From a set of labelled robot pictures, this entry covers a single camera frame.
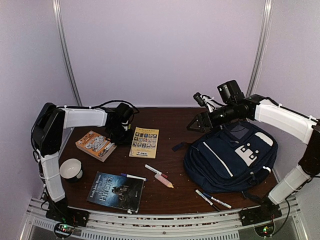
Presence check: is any orange comic paperback book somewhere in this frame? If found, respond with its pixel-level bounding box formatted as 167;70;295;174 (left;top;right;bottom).
75;130;117;162

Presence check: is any left corner aluminium post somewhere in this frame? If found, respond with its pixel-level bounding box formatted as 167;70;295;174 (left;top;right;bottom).
52;0;83;107

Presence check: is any yellow paperback book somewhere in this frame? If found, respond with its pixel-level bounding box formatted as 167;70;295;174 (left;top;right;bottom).
129;127;159;159

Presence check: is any front aluminium rail frame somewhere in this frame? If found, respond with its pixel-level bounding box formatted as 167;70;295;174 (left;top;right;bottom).
24;196;303;240

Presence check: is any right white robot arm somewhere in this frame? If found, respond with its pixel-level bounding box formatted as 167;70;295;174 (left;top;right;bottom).
184;80;320;221

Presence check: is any red capped white marker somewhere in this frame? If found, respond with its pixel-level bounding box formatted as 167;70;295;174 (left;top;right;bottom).
145;164;168;179

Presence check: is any purple capped white marker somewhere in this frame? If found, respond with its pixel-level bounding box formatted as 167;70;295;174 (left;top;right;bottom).
120;173;148;182

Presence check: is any dark Wuthering Heights book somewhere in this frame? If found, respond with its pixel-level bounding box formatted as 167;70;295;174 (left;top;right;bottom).
86;172;145;214

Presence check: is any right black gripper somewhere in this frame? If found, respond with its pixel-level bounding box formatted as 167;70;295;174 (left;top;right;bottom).
186;102;238;133

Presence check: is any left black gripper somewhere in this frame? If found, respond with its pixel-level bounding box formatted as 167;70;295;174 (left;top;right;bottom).
108;124;134;146

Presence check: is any black capped white pen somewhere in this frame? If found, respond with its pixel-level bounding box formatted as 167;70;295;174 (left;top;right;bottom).
195;189;221;212

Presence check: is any corner aluminium post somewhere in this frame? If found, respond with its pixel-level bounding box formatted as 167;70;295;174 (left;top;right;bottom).
52;0;83;107
246;0;274;97

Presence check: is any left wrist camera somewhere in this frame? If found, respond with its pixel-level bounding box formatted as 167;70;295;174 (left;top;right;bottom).
121;119;131;131

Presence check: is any blue capped white pen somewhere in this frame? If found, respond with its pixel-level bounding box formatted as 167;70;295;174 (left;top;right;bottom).
203;192;232;209

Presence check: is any navy blue backpack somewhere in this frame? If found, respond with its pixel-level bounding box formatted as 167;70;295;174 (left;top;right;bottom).
172;121;278;194

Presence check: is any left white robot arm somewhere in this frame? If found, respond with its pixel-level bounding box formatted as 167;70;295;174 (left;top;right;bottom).
30;100;140;222

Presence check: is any right corner aluminium post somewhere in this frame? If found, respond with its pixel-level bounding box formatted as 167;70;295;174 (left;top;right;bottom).
246;0;274;97

